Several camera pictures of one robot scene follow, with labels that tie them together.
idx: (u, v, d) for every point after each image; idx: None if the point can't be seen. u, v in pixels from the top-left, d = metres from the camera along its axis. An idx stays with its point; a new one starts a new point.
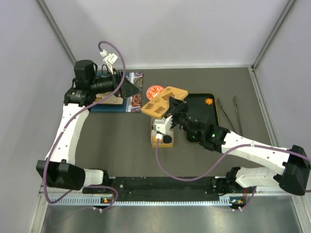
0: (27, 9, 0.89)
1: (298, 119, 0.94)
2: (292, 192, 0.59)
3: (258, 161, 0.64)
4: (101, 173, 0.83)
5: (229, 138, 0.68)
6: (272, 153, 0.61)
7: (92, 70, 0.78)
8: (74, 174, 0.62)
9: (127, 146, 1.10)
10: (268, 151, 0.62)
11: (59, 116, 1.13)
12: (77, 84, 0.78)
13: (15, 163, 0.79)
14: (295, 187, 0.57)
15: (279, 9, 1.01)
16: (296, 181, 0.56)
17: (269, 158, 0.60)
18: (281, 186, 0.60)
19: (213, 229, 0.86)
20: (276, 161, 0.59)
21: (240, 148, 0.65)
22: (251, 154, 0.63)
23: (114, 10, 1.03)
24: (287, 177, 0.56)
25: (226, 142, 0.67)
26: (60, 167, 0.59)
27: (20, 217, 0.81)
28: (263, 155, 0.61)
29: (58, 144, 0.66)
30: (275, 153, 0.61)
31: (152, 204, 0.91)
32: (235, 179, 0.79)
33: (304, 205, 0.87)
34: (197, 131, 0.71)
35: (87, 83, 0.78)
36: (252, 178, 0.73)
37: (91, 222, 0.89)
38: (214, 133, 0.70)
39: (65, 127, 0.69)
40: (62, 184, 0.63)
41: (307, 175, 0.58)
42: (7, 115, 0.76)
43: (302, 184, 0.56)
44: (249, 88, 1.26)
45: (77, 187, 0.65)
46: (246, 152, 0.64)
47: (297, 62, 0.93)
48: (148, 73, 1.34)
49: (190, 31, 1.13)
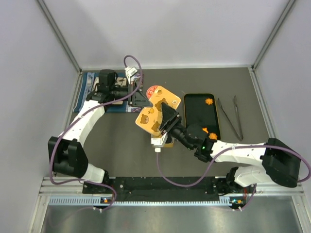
0: (27, 10, 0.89)
1: (298, 120, 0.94)
2: (286, 184, 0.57)
3: (244, 161, 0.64)
4: (103, 171, 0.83)
5: (215, 146, 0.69)
6: (250, 150, 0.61)
7: (113, 77, 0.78)
8: (80, 158, 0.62)
9: (127, 146, 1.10)
10: (248, 148, 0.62)
11: (58, 116, 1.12)
12: (98, 87, 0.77)
13: (15, 164, 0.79)
14: (283, 178, 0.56)
15: (279, 9, 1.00)
16: (278, 172, 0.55)
17: (250, 155, 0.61)
18: (274, 181, 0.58)
19: (213, 229, 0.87)
20: (254, 155, 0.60)
21: (224, 153, 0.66)
22: (233, 154, 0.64)
23: (114, 11, 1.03)
24: (269, 170, 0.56)
25: (214, 151, 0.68)
26: (70, 144, 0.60)
27: (21, 218, 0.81)
28: (244, 153, 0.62)
29: (73, 127, 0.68)
30: (254, 149, 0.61)
31: (152, 204, 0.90)
32: (234, 180, 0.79)
33: (304, 205, 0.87)
34: (193, 144, 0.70)
35: (107, 88, 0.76)
36: (249, 176, 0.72)
37: (92, 222, 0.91)
38: (203, 145, 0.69)
39: (83, 115, 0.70)
40: (66, 167, 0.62)
41: (297, 165, 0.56)
42: (7, 114, 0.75)
43: (288, 174, 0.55)
44: (249, 89, 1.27)
45: (79, 173, 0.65)
46: (230, 155, 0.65)
47: (298, 63, 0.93)
48: (148, 73, 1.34)
49: (190, 32, 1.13)
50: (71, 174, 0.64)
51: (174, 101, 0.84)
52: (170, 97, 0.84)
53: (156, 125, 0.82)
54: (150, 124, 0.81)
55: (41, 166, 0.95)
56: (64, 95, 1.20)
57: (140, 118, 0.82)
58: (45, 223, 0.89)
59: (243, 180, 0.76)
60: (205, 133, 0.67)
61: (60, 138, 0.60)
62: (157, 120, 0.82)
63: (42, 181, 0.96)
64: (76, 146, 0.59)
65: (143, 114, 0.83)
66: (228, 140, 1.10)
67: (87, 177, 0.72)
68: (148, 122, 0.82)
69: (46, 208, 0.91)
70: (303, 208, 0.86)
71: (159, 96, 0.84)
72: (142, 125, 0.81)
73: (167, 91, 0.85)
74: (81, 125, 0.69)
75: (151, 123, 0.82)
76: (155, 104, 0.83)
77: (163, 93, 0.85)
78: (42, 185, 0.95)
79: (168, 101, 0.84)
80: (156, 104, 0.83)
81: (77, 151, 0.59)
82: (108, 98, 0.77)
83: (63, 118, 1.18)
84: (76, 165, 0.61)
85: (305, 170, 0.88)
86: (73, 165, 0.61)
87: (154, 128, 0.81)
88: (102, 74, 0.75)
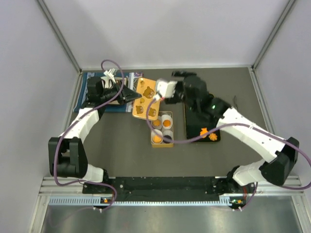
0: (27, 10, 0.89)
1: (298, 120, 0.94)
2: (270, 181, 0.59)
3: (251, 145, 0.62)
4: (102, 170, 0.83)
5: (228, 113, 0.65)
6: (268, 139, 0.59)
7: (101, 84, 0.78)
8: (81, 155, 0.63)
9: (128, 146, 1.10)
10: (265, 137, 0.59)
11: (58, 116, 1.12)
12: (90, 96, 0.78)
13: (15, 164, 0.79)
14: (274, 176, 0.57)
15: (279, 9, 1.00)
16: (282, 172, 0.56)
17: (264, 143, 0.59)
18: (262, 173, 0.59)
19: (213, 229, 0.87)
20: (269, 147, 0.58)
21: (238, 127, 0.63)
22: (248, 135, 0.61)
23: (114, 11, 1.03)
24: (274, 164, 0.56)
25: (224, 118, 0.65)
26: (71, 141, 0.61)
27: (20, 218, 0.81)
28: (259, 139, 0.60)
29: (72, 128, 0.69)
30: (272, 141, 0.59)
31: (152, 204, 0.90)
32: (233, 176, 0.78)
33: (304, 205, 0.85)
34: (193, 101, 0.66)
35: (98, 96, 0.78)
36: (246, 174, 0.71)
37: (92, 222, 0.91)
38: (214, 105, 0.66)
39: (80, 117, 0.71)
40: (68, 168, 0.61)
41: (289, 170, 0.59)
42: (7, 114, 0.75)
43: (284, 175, 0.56)
44: (249, 89, 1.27)
45: (81, 174, 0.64)
46: (242, 133, 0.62)
47: (298, 62, 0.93)
48: (148, 74, 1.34)
49: (190, 32, 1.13)
50: (72, 175, 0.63)
51: (155, 86, 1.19)
52: (151, 86, 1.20)
53: (150, 111, 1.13)
54: (146, 112, 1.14)
55: (40, 166, 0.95)
56: (64, 95, 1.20)
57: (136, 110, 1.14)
58: (45, 223, 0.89)
59: (241, 178, 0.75)
60: (202, 83, 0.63)
61: (61, 137, 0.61)
62: (149, 107, 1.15)
63: (42, 181, 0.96)
64: (77, 143, 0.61)
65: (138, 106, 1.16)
66: (228, 140, 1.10)
67: (88, 177, 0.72)
68: (143, 111, 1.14)
69: (46, 208, 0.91)
70: (304, 208, 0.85)
71: (145, 86, 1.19)
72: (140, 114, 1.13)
73: (146, 81, 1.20)
74: (79, 126, 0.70)
75: (145, 110, 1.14)
76: (144, 93, 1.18)
77: (144, 84, 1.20)
78: (42, 185, 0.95)
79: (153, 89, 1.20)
80: (144, 93, 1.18)
81: (78, 147, 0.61)
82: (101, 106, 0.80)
83: (63, 118, 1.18)
84: (77, 163, 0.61)
85: (305, 170, 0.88)
86: (75, 163, 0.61)
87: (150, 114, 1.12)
88: (90, 84, 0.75)
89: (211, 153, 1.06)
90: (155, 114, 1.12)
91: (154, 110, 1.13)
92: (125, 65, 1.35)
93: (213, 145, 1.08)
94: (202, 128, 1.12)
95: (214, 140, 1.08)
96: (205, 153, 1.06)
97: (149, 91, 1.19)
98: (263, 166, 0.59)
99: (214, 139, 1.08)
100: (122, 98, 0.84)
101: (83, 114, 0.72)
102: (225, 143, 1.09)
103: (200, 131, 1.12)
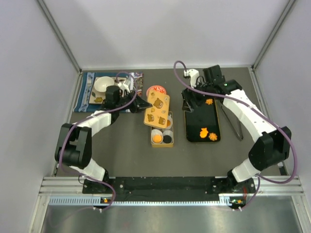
0: (27, 10, 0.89)
1: (298, 120, 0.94)
2: (254, 164, 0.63)
3: (247, 124, 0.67)
4: (103, 170, 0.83)
5: (235, 93, 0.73)
6: (261, 122, 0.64)
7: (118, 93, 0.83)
8: (87, 146, 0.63)
9: (128, 146, 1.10)
10: (260, 119, 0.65)
11: (58, 116, 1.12)
12: (106, 103, 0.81)
13: (15, 163, 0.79)
14: (258, 159, 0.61)
15: (279, 9, 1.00)
16: (262, 152, 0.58)
17: (256, 123, 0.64)
18: (250, 155, 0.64)
19: (213, 229, 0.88)
20: (259, 126, 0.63)
21: (239, 105, 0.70)
22: (246, 112, 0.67)
23: (114, 11, 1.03)
24: (258, 145, 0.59)
25: (232, 94, 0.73)
26: (81, 129, 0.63)
27: (20, 218, 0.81)
28: (253, 119, 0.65)
29: (88, 120, 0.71)
30: (265, 123, 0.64)
31: (153, 204, 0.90)
32: (232, 170, 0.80)
33: (304, 205, 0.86)
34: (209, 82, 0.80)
35: (114, 104, 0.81)
36: (243, 168, 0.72)
37: (92, 222, 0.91)
38: (226, 84, 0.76)
39: (95, 114, 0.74)
40: (71, 156, 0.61)
41: (277, 159, 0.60)
42: (7, 114, 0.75)
43: (266, 160, 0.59)
44: (249, 89, 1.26)
45: (83, 164, 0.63)
46: (241, 110, 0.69)
47: (297, 62, 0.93)
48: (148, 74, 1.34)
49: (190, 31, 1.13)
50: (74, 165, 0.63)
51: (165, 98, 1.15)
52: (161, 97, 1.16)
53: (161, 120, 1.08)
54: (157, 121, 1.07)
55: (41, 166, 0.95)
56: (64, 95, 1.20)
57: (147, 118, 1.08)
58: (45, 223, 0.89)
59: (238, 174, 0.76)
60: (216, 67, 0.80)
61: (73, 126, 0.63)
62: (160, 115, 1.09)
63: (42, 181, 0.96)
64: (86, 131, 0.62)
65: (148, 114, 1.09)
66: (228, 140, 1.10)
67: (88, 172, 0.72)
68: (154, 119, 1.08)
69: (46, 208, 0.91)
70: (303, 208, 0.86)
71: (154, 97, 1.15)
72: (150, 122, 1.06)
73: (157, 93, 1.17)
74: (94, 121, 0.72)
75: (156, 119, 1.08)
76: (153, 104, 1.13)
77: (155, 95, 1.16)
78: (42, 185, 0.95)
79: (161, 99, 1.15)
80: (154, 103, 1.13)
81: (87, 137, 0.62)
82: (114, 113, 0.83)
83: (63, 118, 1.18)
84: (81, 151, 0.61)
85: (305, 170, 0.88)
86: (79, 152, 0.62)
87: (161, 123, 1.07)
88: (109, 91, 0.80)
89: (211, 153, 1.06)
90: (164, 124, 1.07)
91: (164, 119, 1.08)
92: (125, 65, 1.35)
93: (213, 145, 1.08)
94: (202, 128, 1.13)
95: (214, 140, 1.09)
96: (205, 153, 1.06)
97: (159, 102, 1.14)
98: (251, 148, 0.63)
99: (214, 139, 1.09)
100: (136, 107, 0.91)
101: (99, 113, 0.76)
102: (225, 143, 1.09)
103: (200, 131, 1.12)
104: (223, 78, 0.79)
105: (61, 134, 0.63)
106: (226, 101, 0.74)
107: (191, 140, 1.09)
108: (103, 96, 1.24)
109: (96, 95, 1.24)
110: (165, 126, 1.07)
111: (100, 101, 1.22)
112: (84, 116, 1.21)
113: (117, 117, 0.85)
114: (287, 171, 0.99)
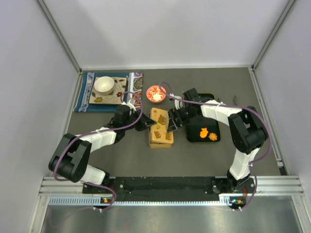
0: (27, 9, 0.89)
1: (298, 119, 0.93)
2: (241, 149, 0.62)
3: (222, 119, 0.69)
4: (104, 173, 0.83)
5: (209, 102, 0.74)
6: (230, 109, 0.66)
7: (128, 113, 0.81)
8: (83, 160, 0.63)
9: (129, 146, 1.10)
10: (228, 108, 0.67)
11: (58, 116, 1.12)
12: (113, 121, 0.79)
13: (15, 163, 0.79)
14: (238, 140, 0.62)
15: (279, 9, 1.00)
16: (235, 128, 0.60)
17: (226, 111, 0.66)
18: (233, 142, 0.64)
19: (213, 229, 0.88)
20: (228, 112, 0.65)
21: (209, 107, 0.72)
22: (215, 109, 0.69)
23: (114, 11, 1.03)
24: (232, 125, 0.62)
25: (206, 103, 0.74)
26: (81, 142, 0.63)
27: (20, 218, 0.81)
28: (223, 110, 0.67)
29: (91, 135, 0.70)
30: (233, 110, 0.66)
31: (153, 204, 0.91)
32: (230, 169, 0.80)
33: (304, 205, 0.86)
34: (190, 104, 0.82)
35: (121, 124, 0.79)
36: (238, 164, 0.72)
37: (92, 222, 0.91)
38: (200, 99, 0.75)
39: (100, 130, 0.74)
40: (64, 168, 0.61)
41: (258, 136, 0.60)
42: (6, 115, 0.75)
43: (245, 136, 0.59)
44: (249, 88, 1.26)
45: (76, 178, 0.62)
46: (213, 109, 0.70)
47: (297, 61, 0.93)
48: (148, 74, 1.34)
49: (190, 31, 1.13)
50: (65, 177, 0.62)
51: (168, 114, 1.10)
52: (164, 113, 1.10)
53: (167, 136, 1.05)
54: (164, 137, 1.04)
55: (41, 166, 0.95)
56: (64, 94, 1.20)
57: (155, 135, 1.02)
58: (45, 223, 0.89)
59: (235, 171, 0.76)
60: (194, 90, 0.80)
61: (75, 138, 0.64)
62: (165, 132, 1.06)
63: (42, 181, 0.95)
64: (86, 145, 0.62)
65: (155, 131, 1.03)
66: (228, 140, 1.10)
67: (85, 179, 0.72)
68: (161, 135, 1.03)
69: (46, 208, 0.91)
70: (303, 208, 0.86)
71: (156, 113, 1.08)
72: (158, 139, 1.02)
73: (159, 110, 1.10)
74: (96, 136, 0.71)
75: (163, 135, 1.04)
76: (157, 121, 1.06)
77: (157, 112, 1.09)
78: (42, 185, 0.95)
79: (164, 115, 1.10)
80: (158, 120, 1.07)
81: (85, 151, 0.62)
82: (120, 132, 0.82)
83: (62, 118, 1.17)
84: (76, 165, 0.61)
85: (305, 170, 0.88)
86: (74, 164, 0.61)
87: (168, 139, 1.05)
88: (118, 110, 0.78)
89: (211, 153, 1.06)
90: (171, 139, 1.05)
91: (170, 135, 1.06)
92: (125, 65, 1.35)
93: (213, 146, 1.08)
94: (202, 128, 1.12)
95: (214, 140, 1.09)
96: (205, 153, 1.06)
97: (163, 118, 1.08)
98: (231, 135, 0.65)
99: (214, 139, 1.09)
100: (143, 124, 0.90)
101: (104, 129, 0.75)
102: (225, 143, 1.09)
103: (200, 131, 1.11)
104: (199, 98, 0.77)
105: (62, 143, 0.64)
106: (202, 108, 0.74)
107: (191, 140, 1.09)
108: (103, 96, 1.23)
109: (96, 95, 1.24)
110: (172, 141, 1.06)
111: (100, 101, 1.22)
112: (84, 116, 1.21)
113: (121, 137, 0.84)
114: (288, 171, 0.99)
